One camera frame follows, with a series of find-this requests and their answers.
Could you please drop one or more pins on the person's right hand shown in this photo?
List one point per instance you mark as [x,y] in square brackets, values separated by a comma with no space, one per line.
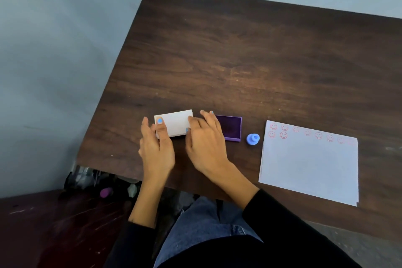
[207,148]

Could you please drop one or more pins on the person's left hand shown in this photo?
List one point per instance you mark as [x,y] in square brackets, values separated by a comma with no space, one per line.
[157,154]

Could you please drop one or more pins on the person's right middle finger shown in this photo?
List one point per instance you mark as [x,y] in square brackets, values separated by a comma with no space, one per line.
[207,118]

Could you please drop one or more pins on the person's left thumb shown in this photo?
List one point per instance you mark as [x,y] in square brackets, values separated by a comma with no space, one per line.
[159,126]

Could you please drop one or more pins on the person's right thumb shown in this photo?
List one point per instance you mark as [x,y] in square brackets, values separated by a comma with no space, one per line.
[189,139]

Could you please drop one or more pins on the white ink pad lid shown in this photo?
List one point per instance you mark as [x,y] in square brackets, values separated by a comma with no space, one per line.
[176,123]

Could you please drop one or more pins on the person's left forearm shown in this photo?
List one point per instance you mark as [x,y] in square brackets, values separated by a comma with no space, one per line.
[146,201]

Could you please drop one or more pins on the person's right forearm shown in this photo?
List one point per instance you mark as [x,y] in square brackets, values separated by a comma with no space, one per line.
[251,201]

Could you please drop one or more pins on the purple ink pad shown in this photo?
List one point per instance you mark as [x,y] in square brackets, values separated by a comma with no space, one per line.
[232,128]

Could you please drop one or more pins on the blue round stamp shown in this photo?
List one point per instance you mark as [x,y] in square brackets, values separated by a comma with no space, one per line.
[252,139]

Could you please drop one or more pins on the small pale green object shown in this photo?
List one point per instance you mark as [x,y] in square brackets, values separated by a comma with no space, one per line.
[132,191]

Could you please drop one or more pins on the small purple object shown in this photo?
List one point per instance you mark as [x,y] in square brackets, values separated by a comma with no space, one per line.
[106,193]

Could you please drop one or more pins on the person's blue jeans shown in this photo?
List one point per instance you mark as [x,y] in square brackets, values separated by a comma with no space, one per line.
[201,223]

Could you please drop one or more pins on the black bag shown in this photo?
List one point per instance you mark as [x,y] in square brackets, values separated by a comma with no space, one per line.
[84,179]

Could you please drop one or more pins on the white paper with smiley stamps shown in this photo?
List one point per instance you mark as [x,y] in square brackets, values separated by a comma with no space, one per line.
[307,164]

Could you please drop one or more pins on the person's black top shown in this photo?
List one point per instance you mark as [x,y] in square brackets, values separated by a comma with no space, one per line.
[226,253]

